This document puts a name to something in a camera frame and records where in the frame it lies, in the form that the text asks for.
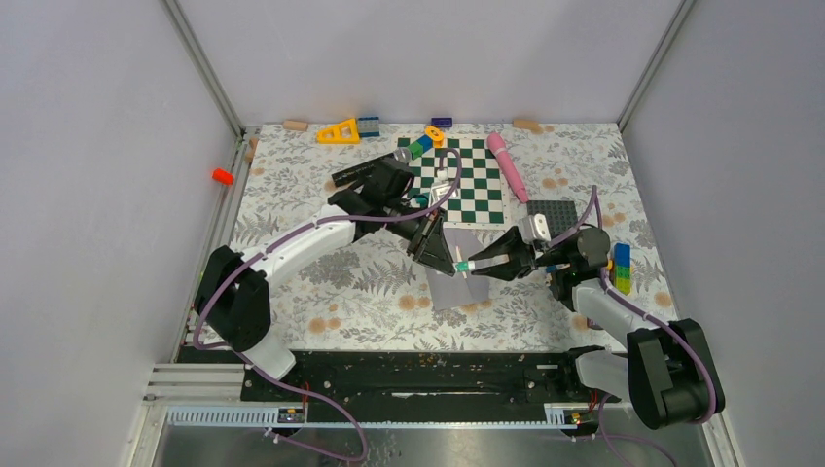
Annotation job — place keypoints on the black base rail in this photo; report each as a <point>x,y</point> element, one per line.
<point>423,386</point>

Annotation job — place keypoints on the yellow triangle toy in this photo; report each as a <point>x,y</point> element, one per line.
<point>345,132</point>

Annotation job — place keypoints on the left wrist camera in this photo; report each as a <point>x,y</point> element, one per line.
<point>443,185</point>

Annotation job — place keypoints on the blue lego brick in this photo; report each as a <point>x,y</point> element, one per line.
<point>368,126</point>

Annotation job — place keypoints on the purple lego brick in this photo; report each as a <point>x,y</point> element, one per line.
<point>441,122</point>

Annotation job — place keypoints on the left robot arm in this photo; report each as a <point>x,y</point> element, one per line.
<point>233,293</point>

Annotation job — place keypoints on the colourful block chain toy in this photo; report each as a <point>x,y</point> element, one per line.
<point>433,137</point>

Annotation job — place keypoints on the wooden cylinder block right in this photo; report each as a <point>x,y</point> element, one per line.
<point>527,124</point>

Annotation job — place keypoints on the wooden cylinder block left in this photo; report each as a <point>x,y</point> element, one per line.
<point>293,125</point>

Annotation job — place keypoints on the black toy microphone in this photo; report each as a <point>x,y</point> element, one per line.
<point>361,169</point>

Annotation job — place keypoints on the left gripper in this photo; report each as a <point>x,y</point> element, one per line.
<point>429,246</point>

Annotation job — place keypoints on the wooden cylinder block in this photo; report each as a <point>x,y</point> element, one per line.
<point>293,125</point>
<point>527,124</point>

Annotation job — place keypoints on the floral table cloth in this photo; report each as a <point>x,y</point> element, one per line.
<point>371,296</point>

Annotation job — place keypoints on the grey lego baseplate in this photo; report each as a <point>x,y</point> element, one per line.
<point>560,215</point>

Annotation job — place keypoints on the rainbow lego stack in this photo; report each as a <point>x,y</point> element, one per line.
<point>621,273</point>

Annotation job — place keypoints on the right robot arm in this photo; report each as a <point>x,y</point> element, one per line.
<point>666,371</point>

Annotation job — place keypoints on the green white chessboard mat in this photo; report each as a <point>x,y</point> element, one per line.
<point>484,192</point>

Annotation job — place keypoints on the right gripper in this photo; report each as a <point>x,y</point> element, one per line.
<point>521,256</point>

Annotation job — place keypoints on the small green white bottle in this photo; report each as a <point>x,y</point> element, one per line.
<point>465,266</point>

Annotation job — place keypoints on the orange cap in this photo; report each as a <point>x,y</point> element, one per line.
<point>222,176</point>

